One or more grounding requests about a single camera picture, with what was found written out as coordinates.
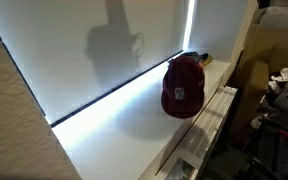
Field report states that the white crumpled cloth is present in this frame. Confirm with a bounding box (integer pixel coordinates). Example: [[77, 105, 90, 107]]
[[268, 67, 288, 91]]

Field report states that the maroon baseball cap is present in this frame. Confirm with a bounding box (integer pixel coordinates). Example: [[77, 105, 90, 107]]
[[161, 54, 206, 119]]

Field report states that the black cap with yellow brim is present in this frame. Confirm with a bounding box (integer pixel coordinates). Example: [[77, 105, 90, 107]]
[[199, 53, 214, 67]]

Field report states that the white radiator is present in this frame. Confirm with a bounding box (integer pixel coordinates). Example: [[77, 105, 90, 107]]
[[156, 85, 239, 180]]

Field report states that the white roller blind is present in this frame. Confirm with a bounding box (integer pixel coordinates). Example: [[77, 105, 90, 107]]
[[0, 0, 198, 125]]

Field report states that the printed picture card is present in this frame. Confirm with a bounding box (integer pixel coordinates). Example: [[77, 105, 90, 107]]
[[165, 157, 197, 180]]

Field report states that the brown cardboard box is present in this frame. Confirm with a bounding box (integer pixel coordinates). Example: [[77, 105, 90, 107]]
[[229, 22, 288, 136]]

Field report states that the white mesh box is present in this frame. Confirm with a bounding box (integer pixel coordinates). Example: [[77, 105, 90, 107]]
[[253, 5, 288, 31]]

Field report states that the black blind bottom rail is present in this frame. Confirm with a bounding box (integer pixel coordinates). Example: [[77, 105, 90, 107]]
[[49, 49, 185, 129]]

